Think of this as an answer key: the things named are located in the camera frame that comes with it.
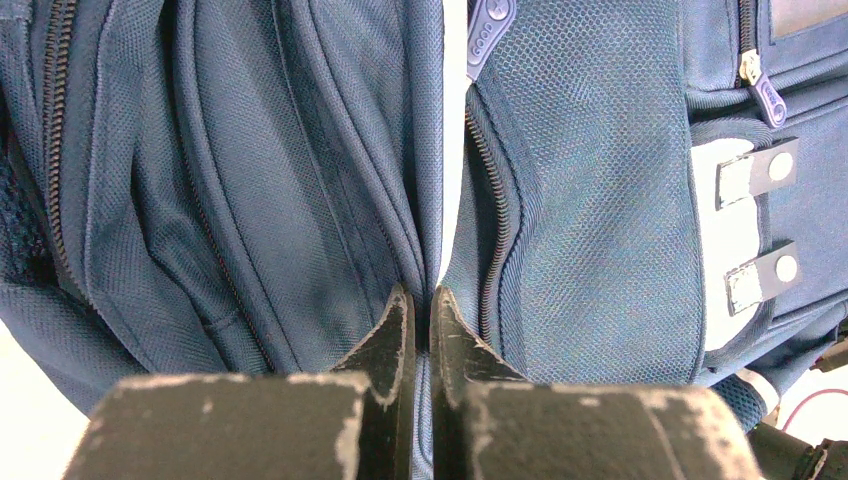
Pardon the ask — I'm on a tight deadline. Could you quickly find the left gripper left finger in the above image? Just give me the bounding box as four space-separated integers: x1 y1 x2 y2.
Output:
65 285 416 479

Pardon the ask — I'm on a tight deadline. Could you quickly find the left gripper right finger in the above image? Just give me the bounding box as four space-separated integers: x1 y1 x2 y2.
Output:
430 287 760 479

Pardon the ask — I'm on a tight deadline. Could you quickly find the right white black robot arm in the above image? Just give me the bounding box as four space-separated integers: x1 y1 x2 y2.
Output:
747 423 847 480

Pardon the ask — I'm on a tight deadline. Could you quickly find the navy blue backpack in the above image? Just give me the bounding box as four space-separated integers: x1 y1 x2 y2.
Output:
1 1 847 479

